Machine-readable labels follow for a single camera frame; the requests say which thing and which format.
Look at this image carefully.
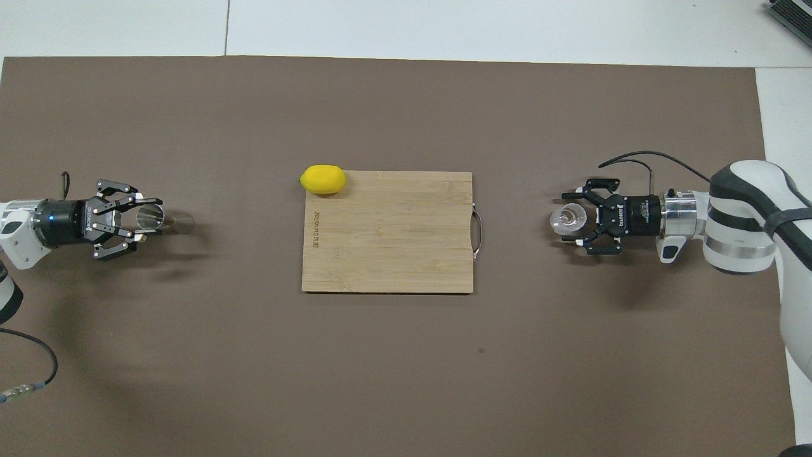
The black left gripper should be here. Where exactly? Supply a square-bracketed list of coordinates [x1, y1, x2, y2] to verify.
[37, 180, 164, 262]

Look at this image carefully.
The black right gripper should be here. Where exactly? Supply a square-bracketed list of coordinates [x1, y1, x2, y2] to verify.
[561, 178, 664, 256]

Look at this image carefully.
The clear glass cup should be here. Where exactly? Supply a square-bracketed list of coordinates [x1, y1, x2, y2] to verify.
[549, 203, 587, 237]

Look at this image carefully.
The steel double jigger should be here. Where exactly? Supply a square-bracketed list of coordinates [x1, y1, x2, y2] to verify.
[135, 203, 195, 234]

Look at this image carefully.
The yellow lemon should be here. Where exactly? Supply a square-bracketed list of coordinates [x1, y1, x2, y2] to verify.
[299, 164, 347, 195]

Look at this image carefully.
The bamboo cutting board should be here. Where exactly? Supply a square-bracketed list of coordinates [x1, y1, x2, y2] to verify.
[301, 170, 483, 294]

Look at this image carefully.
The brown table mat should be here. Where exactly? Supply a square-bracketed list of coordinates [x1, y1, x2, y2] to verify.
[0, 56, 799, 457]

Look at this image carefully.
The grey ribbed device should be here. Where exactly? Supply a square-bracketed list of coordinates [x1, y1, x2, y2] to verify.
[768, 0, 812, 32]

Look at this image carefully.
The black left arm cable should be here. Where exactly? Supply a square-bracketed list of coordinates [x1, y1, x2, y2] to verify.
[0, 327, 59, 404]

